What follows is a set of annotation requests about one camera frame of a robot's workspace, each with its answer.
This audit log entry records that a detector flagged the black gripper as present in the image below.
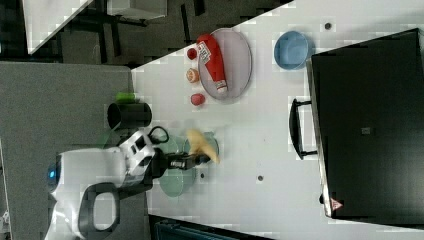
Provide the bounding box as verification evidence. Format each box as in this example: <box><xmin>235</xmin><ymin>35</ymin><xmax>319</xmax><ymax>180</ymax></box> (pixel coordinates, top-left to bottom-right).
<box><xmin>152</xmin><ymin>148</ymin><xmax>210</xmax><ymax>178</ymax></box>

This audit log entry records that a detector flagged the yellow plush banana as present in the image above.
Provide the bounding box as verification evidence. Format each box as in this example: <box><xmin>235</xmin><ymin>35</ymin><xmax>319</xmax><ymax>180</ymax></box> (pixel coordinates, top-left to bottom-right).
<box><xmin>186</xmin><ymin>129</ymin><xmax>220</xmax><ymax>164</ymax></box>

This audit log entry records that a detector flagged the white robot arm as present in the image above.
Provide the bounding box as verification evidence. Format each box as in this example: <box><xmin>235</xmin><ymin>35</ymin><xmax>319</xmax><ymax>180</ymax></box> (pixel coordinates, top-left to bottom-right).
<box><xmin>44</xmin><ymin>129</ymin><xmax>220</xmax><ymax>240</ymax></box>

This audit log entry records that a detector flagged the green mug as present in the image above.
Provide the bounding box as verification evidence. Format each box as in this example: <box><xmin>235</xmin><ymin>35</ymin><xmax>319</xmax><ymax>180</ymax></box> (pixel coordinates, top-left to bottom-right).
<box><xmin>183</xmin><ymin>133</ymin><xmax>219</xmax><ymax>154</ymax></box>

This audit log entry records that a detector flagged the green perforated colander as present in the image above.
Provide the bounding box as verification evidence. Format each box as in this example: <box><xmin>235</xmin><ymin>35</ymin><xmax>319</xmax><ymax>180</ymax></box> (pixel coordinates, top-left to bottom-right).
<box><xmin>159</xmin><ymin>135</ymin><xmax>196</xmax><ymax>197</ymax></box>

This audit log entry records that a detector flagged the red strawberry near centre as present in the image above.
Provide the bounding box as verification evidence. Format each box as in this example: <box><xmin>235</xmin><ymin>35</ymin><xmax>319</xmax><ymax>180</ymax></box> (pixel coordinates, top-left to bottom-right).
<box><xmin>190</xmin><ymin>93</ymin><xmax>205</xmax><ymax>106</ymax></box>

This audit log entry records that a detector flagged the black cylindrical cup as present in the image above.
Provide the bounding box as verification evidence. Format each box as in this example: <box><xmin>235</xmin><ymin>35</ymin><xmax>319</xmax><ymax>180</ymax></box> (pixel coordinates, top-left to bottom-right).
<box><xmin>107</xmin><ymin>103</ymin><xmax>152</xmax><ymax>129</ymax></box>

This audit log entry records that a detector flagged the halved orange fruit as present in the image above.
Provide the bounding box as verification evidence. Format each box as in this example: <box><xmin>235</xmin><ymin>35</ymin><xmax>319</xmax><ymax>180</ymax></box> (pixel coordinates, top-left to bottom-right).
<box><xmin>186</xmin><ymin>68</ymin><xmax>200</xmax><ymax>83</ymax></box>

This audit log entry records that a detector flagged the green object behind cup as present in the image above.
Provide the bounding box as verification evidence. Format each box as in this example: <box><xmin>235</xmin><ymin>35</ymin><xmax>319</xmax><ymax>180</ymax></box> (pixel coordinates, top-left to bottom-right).
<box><xmin>115</xmin><ymin>92</ymin><xmax>137</xmax><ymax>104</ymax></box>

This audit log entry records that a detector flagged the red strawberry near edge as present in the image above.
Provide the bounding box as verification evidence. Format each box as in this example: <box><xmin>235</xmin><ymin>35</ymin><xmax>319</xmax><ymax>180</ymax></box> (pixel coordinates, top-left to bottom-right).
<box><xmin>187</xmin><ymin>48</ymin><xmax>197</xmax><ymax>60</ymax></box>

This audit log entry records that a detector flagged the grey oval plate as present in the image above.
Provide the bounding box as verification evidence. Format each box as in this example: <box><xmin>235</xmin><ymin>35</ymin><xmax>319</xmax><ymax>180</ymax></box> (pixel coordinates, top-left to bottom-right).
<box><xmin>198</xmin><ymin>28</ymin><xmax>252</xmax><ymax>103</ymax></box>

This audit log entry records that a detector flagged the red ketchup bottle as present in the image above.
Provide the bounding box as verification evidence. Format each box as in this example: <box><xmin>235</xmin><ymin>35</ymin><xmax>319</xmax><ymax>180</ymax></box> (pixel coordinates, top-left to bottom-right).
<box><xmin>196</xmin><ymin>34</ymin><xmax>228</xmax><ymax>93</ymax></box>

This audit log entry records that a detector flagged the blue bowl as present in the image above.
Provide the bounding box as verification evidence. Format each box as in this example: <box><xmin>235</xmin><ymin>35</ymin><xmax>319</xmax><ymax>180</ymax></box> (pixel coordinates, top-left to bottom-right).
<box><xmin>273</xmin><ymin>31</ymin><xmax>314</xmax><ymax>70</ymax></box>

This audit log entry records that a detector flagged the black toaster oven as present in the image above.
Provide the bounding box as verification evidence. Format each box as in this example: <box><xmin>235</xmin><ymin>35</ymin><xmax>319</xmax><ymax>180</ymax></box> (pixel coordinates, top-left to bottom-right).
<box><xmin>305</xmin><ymin>28</ymin><xmax>424</xmax><ymax>229</ymax></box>

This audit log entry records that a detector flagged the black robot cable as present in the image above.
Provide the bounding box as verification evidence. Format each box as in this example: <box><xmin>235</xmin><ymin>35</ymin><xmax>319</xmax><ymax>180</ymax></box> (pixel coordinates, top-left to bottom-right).
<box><xmin>147</xmin><ymin>125</ymin><xmax>170</xmax><ymax>145</ymax></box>

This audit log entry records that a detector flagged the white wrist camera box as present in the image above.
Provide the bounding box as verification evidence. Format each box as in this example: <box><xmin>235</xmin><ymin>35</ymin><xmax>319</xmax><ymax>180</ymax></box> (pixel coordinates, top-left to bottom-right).
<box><xmin>119</xmin><ymin>130</ymin><xmax>155</xmax><ymax>176</ymax></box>

